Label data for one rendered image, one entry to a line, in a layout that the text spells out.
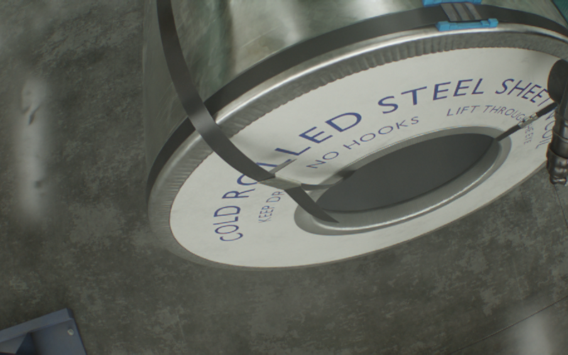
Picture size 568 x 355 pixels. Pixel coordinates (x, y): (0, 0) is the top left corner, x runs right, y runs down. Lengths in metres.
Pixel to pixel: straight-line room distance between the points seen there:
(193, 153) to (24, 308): 1.68
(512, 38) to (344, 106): 0.31
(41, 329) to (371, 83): 1.85
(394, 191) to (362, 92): 0.74
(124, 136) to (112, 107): 0.20
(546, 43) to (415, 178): 0.80
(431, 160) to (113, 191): 1.32
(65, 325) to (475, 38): 1.91
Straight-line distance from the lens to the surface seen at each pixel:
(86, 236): 2.11
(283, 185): 0.77
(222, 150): 0.70
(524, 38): 0.73
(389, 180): 1.41
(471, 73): 0.75
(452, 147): 1.39
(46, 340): 2.16
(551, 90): 0.71
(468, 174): 1.34
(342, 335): 1.82
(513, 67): 0.79
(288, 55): 0.63
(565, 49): 0.84
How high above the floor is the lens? 1.81
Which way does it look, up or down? 68 degrees down
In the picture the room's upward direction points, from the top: 5 degrees counter-clockwise
